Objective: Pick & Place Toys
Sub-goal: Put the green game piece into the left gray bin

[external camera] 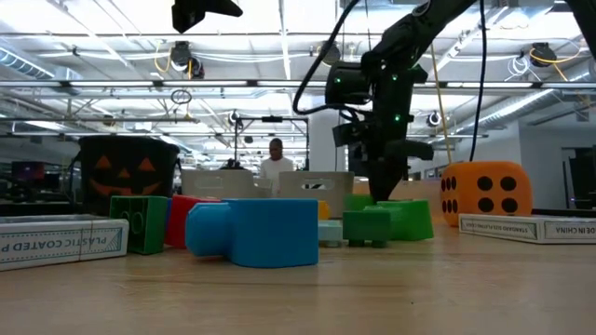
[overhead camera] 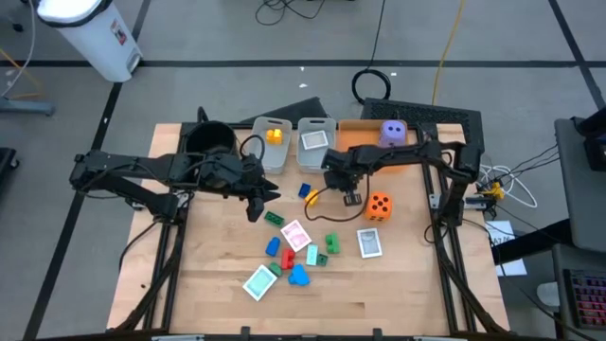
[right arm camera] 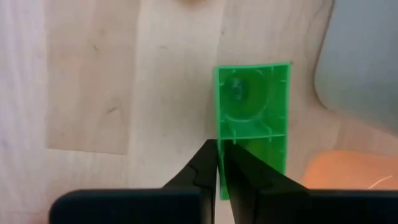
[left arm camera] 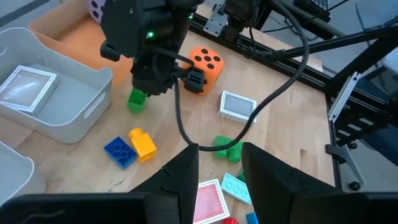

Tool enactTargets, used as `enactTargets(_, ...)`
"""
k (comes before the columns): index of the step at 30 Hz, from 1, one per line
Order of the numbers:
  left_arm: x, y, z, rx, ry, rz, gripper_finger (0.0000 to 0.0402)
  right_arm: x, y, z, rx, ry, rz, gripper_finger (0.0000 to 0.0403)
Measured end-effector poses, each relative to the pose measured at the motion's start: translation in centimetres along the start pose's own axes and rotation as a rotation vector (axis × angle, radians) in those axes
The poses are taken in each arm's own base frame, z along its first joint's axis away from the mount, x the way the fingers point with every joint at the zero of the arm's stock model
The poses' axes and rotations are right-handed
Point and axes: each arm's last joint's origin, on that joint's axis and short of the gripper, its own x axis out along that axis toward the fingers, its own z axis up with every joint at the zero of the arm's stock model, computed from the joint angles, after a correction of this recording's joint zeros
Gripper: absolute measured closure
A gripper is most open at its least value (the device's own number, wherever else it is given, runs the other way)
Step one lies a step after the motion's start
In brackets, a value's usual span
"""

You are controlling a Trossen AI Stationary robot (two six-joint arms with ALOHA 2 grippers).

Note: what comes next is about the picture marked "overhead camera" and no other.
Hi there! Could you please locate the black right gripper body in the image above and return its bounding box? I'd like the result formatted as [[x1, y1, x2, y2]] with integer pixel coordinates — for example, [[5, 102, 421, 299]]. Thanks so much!
[[321, 146, 375, 191]]

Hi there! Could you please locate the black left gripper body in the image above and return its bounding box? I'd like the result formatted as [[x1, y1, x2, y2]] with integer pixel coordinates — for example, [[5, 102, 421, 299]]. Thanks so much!
[[203, 151, 269, 196]]

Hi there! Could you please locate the grey clear-cased card deck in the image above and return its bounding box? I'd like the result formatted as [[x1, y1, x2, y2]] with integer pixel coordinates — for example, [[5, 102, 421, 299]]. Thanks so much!
[[301, 130, 330, 152]]

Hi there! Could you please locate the purple foam die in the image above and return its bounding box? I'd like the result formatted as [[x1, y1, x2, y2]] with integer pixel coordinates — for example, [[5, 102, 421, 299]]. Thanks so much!
[[378, 119, 408, 148]]

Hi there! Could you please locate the teal playing card deck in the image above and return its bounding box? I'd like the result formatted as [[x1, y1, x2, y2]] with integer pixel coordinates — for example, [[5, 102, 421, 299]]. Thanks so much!
[[241, 263, 278, 302]]

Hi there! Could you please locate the orange foam die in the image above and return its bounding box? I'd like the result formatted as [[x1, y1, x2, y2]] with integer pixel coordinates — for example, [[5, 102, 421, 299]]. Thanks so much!
[[363, 191, 394, 223]]

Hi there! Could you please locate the grey plastic storage bin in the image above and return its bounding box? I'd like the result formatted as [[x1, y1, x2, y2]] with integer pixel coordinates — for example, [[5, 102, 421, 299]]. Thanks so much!
[[296, 117, 338, 174], [250, 116, 294, 175]]

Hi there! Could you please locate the orange plastic storage bin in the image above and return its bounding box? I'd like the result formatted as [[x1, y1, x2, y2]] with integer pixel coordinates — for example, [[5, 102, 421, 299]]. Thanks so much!
[[338, 118, 413, 172]]

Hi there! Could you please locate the black jack-o-lantern bucket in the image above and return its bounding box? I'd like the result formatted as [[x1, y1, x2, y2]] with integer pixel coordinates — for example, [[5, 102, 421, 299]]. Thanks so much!
[[183, 120, 241, 162]]

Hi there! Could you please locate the pink playing card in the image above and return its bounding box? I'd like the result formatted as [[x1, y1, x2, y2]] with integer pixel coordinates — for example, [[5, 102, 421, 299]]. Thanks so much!
[[279, 219, 313, 253]]

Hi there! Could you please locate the black-and-white playing card deck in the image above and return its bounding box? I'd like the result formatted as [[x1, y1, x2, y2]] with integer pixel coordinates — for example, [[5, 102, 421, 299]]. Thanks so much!
[[356, 227, 383, 260]]

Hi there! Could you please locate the black wedge panel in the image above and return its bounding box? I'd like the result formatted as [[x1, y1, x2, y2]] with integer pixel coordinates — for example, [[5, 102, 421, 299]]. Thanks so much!
[[240, 96, 331, 125]]

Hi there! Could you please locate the large light blue block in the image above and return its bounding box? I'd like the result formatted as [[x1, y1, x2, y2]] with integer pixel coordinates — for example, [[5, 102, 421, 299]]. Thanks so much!
[[287, 263, 312, 287]]

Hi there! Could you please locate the black perforated panel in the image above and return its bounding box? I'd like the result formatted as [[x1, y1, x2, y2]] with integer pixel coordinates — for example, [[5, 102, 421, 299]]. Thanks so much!
[[360, 98, 486, 157]]

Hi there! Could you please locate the white paper sheet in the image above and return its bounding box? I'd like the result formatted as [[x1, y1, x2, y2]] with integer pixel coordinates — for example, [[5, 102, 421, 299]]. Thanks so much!
[[485, 220, 527, 278]]

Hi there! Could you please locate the white trash can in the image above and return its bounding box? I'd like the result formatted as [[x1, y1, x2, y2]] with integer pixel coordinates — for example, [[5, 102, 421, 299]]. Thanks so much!
[[36, 0, 144, 84]]

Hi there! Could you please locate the grey stand base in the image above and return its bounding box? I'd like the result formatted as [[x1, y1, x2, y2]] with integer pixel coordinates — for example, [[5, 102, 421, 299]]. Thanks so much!
[[0, 97, 56, 117]]

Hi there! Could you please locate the white rounded desk object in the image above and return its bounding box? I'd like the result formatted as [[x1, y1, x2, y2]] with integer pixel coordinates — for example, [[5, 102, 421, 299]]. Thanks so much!
[[536, 281, 562, 309]]

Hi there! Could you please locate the black floor object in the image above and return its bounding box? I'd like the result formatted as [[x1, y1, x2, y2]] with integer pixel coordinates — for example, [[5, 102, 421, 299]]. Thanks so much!
[[0, 147, 21, 172]]

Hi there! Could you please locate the black desk device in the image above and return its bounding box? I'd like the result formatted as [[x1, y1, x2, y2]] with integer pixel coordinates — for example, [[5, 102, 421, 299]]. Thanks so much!
[[571, 106, 606, 172]]

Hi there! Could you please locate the backlit keyboard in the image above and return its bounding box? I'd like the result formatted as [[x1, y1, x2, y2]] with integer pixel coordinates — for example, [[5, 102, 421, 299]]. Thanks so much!
[[561, 268, 606, 332]]

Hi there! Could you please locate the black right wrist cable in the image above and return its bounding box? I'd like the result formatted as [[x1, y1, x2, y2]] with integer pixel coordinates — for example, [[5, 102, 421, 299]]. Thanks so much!
[[303, 163, 372, 224]]

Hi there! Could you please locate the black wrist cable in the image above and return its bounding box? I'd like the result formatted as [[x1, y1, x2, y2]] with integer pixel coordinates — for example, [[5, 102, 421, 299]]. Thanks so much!
[[303, 163, 372, 224], [239, 134, 266, 165]]

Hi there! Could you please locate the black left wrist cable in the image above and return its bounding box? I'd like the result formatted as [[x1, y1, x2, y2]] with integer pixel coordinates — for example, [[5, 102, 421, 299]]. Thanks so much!
[[239, 134, 266, 165]]

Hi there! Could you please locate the black coiled cable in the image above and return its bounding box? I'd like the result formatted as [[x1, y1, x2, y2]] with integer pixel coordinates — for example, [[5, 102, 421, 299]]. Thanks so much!
[[350, 0, 393, 106]]

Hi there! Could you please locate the yellow cable connector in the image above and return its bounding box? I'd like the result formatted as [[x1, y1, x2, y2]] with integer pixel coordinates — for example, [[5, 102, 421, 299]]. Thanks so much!
[[482, 182, 507, 201]]

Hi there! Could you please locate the yellow power cable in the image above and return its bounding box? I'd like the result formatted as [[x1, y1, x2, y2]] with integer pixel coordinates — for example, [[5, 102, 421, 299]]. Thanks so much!
[[431, 0, 469, 107]]

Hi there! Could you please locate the tangled black floor cable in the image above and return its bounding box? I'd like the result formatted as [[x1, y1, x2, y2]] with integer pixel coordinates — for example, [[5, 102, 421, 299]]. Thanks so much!
[[254, 0, 329, 27]]

